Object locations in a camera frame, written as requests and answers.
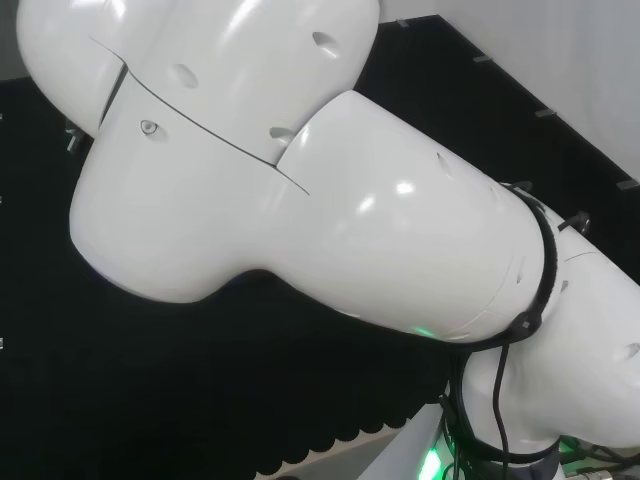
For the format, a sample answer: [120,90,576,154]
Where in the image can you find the black bench cloth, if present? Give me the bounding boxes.
[0,13,640,477]

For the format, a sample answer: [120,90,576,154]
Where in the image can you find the black cable bundle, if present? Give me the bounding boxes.
[436,339,517,480]

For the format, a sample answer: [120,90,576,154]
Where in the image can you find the black cable with connector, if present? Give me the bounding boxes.
[557,211,592,235]

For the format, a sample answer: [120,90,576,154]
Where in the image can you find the silver cable connector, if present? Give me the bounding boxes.
[574,462,640,480]

